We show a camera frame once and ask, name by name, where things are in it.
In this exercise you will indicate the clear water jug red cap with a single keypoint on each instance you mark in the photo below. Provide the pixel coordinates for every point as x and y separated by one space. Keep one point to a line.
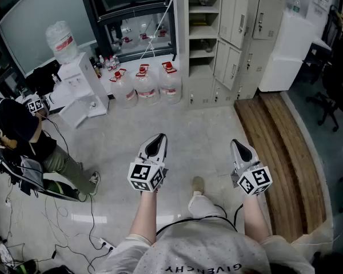
170 84
123 93
146 87

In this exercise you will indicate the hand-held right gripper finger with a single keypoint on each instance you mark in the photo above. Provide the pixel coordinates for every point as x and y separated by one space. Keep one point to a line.
250 154
235 154

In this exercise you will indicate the white power strip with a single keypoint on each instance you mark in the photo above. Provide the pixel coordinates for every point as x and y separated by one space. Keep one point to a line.
106 244

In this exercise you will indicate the black flask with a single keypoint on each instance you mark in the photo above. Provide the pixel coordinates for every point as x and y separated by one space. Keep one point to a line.
93 61

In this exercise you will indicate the white water dispenser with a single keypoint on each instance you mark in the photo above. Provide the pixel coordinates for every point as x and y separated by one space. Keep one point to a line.
80 81

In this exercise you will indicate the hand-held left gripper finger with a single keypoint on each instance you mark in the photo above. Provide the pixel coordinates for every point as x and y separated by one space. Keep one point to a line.
147 148
162 151

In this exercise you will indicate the grey metal locker cabinet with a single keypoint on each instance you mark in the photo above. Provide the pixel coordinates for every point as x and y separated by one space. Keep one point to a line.
200 93

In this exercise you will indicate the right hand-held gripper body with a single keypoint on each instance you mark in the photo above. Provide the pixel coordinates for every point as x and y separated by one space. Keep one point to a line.
254 181

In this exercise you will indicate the small amber bottle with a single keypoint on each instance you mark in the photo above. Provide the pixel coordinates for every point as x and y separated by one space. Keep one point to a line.
97 72

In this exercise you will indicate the person's left forearm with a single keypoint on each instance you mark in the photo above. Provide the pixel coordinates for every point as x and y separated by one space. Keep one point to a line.
144 215

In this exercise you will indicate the large clear dispenser water bottle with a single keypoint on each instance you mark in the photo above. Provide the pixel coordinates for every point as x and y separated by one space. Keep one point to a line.
61 41

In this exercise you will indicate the grey metal locker door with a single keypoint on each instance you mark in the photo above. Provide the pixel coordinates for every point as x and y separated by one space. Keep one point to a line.
227 61
231 16

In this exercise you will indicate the white box appliance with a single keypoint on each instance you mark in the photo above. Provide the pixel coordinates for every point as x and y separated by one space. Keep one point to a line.
288 53

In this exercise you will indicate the person's right beige shoe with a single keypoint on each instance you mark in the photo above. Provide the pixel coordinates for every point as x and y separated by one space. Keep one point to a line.
198 185

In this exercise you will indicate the wooden slat platform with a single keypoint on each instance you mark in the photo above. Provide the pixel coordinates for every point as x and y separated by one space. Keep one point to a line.
283 158

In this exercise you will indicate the person's right forearm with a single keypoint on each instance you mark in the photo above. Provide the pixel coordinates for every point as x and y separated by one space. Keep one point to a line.
254 218

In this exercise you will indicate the green label water bottle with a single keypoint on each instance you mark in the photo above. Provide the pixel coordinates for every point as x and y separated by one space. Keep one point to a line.
296 7

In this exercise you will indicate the black and green bag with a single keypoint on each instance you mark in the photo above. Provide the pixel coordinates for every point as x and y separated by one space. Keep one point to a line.
60 188

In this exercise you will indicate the person's beige t-shirt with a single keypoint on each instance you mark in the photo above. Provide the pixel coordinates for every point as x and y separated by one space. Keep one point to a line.
203 253

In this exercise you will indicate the large frosted glass panel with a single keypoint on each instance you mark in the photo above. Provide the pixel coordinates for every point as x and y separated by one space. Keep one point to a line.
45 16

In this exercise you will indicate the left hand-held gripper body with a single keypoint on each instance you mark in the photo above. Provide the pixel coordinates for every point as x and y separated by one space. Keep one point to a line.
144 175

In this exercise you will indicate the small clear water bottle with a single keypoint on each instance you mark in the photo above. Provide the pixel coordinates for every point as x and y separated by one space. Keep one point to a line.
115 63
101 62
108 63

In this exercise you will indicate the person's light trousers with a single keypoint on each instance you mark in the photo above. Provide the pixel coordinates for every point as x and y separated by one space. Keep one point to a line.
204 207

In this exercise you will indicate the black framed window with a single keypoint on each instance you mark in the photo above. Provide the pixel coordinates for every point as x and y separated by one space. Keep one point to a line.
131 13

